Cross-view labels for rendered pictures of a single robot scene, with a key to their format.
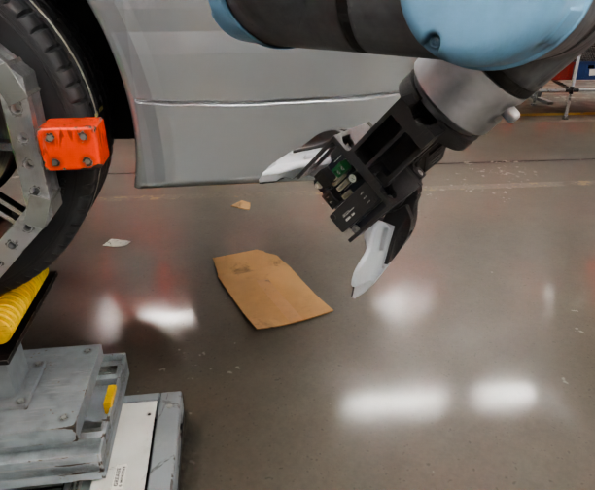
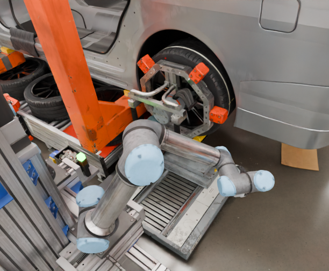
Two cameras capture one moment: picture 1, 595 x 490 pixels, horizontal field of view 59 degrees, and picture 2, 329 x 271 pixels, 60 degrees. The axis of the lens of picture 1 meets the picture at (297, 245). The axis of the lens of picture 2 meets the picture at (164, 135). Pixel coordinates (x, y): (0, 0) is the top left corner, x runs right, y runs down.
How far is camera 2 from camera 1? 1.03 m
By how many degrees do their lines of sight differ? 42
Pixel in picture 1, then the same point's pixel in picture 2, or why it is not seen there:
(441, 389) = not seen: outside the picture
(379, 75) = (315, 125)
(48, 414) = (199, 166)
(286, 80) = (282, 116)
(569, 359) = not seen: outside the picture
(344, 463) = (278, 225)
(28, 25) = (215, 84)
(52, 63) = (219, 93)
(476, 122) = not seen: hidden behind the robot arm
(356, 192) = not seen: hidden behind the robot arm
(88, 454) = (205, 182)
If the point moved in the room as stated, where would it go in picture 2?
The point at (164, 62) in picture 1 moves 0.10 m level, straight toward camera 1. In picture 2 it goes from (247, 101) to (241, 111)
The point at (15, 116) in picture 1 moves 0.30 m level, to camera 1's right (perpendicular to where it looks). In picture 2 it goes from (205, 107) to (249, 126)
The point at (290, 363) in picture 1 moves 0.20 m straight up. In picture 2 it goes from (285, 182) to (289, 166)
